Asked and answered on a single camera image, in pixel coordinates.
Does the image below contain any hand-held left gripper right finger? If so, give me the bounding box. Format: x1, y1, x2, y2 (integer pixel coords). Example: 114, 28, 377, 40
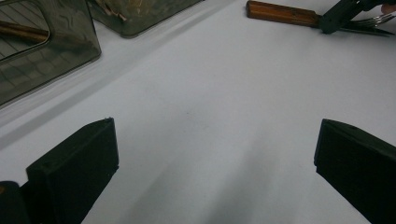
313, 118, 396, 224

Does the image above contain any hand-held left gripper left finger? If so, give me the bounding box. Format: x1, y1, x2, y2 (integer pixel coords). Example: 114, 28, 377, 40
25, 117, 120, 224

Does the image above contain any wooden-handled fork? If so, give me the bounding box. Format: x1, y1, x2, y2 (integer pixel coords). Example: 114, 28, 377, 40
348, 12, 396, 30

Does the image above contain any wooden-handled knife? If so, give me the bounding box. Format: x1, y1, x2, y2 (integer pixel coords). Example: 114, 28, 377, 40
246, 0, 395, 36

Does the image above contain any smoky transparent plastic bin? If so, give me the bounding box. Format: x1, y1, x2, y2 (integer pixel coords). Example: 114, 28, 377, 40
0, 0, 103, 106
87, 0, 204, 39

